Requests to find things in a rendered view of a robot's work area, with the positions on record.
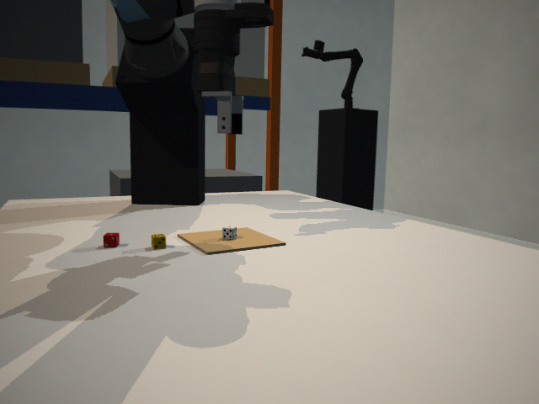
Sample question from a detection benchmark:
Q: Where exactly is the white die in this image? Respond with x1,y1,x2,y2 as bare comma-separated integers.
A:
222,226,237,240

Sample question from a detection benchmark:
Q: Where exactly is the red die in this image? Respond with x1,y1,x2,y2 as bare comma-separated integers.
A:
104,233,120,247

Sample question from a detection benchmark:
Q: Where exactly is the tan square mat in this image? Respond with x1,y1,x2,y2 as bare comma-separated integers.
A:
178,227,286,255

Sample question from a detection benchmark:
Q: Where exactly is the yellow die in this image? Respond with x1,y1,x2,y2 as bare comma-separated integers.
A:
152,234,166,249

